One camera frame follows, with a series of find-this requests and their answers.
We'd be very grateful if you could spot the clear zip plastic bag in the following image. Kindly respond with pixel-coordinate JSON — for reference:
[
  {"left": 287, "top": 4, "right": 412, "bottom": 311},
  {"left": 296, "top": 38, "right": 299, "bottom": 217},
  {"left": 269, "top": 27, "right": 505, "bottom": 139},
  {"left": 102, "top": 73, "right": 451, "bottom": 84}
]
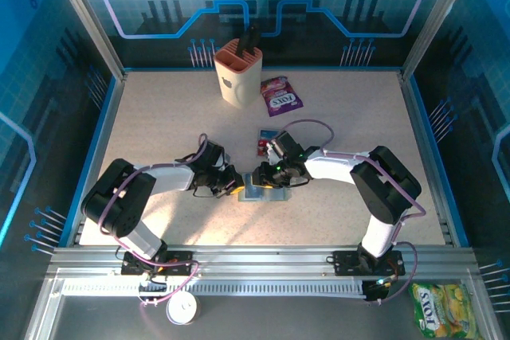
[{"left": 237, "top": 180, "right": 292, "bottom": 203}]

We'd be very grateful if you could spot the clear acrylic card stand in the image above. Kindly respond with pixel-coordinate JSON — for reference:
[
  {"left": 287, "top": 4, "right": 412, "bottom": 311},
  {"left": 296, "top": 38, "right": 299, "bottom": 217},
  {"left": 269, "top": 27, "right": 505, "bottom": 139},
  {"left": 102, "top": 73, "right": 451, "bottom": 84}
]
[{"left": 254, "top": 127, "right": 280, "bottom": 158}]

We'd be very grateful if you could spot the purple Fox's candy bag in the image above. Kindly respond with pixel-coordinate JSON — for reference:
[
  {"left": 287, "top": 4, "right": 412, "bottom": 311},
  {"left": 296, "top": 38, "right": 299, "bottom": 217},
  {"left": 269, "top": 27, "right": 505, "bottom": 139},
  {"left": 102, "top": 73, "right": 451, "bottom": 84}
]
[{"left": 260, "top": 75, "right": 304, "bottom": 118}]

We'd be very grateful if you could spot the beige knife block orange top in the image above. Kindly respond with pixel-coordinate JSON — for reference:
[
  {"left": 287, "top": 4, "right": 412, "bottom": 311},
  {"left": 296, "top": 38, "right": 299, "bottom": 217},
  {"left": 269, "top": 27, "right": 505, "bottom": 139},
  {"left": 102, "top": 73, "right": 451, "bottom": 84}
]
[{"left": 213, "top": 38, "right": 265, "bottom": 110}]

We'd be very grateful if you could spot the white round lid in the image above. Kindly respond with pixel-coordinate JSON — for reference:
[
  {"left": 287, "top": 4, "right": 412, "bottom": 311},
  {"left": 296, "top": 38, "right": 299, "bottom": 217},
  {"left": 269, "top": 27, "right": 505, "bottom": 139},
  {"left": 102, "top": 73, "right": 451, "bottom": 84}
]
[{"left": 165, "top": 291, "right": 198, "bottom": 326}]

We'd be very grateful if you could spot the yellow green Fox's candy bag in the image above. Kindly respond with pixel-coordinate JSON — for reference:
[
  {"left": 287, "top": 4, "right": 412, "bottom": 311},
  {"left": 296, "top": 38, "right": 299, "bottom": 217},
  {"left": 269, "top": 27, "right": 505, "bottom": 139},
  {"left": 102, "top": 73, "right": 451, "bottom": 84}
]
[{"left": 409, "top": 282, "right": 479, "bottom": 340}]

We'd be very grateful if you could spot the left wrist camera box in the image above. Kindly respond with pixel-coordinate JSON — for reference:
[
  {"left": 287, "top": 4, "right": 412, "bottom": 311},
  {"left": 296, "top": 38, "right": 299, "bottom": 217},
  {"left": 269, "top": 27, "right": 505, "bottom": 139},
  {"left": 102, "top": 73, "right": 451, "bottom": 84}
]
[{"left": 202, "top": 143, "right": 232, "bottom": 170}]

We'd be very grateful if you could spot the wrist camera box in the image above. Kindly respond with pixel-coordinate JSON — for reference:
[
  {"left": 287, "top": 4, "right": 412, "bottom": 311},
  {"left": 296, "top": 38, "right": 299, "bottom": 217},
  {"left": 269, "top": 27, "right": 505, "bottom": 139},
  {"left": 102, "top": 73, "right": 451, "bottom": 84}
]
[
  {"left": 265, "top": 131, "right": 302, "bottom": 160},
  {"left": 202, "top": 143, "right": 232, "bottom": 170}
]

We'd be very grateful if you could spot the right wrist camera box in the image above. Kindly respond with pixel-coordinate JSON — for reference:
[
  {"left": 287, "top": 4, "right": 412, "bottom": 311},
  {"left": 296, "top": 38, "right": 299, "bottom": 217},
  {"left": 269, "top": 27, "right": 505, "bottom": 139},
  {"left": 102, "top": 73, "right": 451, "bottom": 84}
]
[{"left": 265, "top": 131, "right": 302, "bottom": 160}]

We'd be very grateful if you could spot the aluminium mounting rail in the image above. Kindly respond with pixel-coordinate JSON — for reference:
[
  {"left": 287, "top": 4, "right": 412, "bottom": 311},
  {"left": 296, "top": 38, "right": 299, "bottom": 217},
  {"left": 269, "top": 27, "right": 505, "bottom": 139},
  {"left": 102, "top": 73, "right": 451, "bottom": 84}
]
[{"left": 46, "top": 244, "right": 481, "bottom": 279}]

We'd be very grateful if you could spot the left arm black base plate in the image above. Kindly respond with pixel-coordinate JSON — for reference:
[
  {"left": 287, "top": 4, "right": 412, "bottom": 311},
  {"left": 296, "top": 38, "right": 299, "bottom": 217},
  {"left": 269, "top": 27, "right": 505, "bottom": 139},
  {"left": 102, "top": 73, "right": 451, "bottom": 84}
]
[{"left": 120, "top": 250, "right": 197, "bottom": 277}]

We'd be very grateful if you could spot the slotted grey cable duct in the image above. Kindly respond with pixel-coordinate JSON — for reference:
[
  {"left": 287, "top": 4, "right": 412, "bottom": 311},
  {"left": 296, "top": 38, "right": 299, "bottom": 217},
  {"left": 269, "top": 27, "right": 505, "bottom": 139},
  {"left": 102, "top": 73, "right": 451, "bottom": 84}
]
[{"left": 59, "top": 279, "right": 370, "bottom": 300}]

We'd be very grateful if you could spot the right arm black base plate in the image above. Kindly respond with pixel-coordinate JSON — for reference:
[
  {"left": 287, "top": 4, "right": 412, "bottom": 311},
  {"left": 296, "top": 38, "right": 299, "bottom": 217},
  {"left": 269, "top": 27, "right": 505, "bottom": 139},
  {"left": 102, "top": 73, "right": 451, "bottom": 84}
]
[{"left": 331, "top": 250, "right": 406, "bottom": 277}]

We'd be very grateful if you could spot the left aluminium side rail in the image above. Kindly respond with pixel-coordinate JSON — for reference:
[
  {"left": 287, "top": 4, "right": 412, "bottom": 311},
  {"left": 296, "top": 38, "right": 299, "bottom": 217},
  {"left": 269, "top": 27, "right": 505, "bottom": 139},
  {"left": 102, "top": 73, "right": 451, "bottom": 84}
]
[{"left": 65, "top": 71, "right": 128, "bottom": 248}]

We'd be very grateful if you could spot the aluminium side rail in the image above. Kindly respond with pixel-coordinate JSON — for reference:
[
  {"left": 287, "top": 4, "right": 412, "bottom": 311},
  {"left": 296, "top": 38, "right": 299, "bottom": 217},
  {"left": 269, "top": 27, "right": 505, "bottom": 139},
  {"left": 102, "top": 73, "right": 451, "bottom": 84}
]
[
  {"left": 65, "top": 71, "right": 128, "bottom": 248},
  {"left": 399, "top": 71, "right": 459, "bottom": 248}
]

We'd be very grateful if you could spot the right aluminium side rail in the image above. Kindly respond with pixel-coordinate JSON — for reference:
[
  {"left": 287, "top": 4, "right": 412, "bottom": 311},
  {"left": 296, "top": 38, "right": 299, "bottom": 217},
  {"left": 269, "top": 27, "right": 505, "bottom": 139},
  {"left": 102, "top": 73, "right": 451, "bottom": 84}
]
[{"left": 399, "top": 71, "right": 459, "bottom": 248}]

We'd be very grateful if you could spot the left aluminium frame post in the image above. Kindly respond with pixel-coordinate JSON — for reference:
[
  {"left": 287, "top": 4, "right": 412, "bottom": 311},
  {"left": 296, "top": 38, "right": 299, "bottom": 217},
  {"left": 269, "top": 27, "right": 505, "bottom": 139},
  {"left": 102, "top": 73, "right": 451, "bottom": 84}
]
[{"left": 42, "top": 0, "right": 128, "bottom": 83}]

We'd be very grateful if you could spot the aluminium frame post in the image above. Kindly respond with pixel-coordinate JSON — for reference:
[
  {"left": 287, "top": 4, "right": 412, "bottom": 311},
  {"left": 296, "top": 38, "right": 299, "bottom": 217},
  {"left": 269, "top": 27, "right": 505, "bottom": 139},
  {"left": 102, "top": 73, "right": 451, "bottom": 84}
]
[
  {"left": 399, "top": 0, "right": 481, "bottom": 81},
  {"left": 42, "top": 0, "right": 128, "bottom": 83}
]

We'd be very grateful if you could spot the right aluminium frame post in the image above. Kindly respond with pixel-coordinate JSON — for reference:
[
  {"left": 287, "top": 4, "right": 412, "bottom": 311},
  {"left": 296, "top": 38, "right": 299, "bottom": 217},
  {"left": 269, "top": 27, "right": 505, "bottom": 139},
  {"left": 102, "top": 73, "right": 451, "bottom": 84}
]
[{"left": 399, "top": 0, "right": 481, "bottom": 81}]

